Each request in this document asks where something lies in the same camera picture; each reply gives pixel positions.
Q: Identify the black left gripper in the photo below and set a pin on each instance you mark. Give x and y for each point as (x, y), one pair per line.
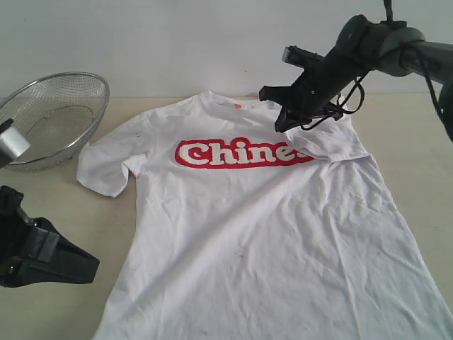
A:
(32, 251)

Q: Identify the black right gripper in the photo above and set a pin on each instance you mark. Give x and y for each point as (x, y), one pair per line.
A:
(320, 93)

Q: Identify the white t-shirt red print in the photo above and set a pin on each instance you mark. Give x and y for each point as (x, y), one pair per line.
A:
(246, 233)

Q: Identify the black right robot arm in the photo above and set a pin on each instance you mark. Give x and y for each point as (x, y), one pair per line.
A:
(390, 47)

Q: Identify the metal mesh basket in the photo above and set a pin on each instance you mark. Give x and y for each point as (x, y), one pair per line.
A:
(57, 114)

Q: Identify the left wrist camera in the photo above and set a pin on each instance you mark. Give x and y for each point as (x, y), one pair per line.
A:
(13, 143)

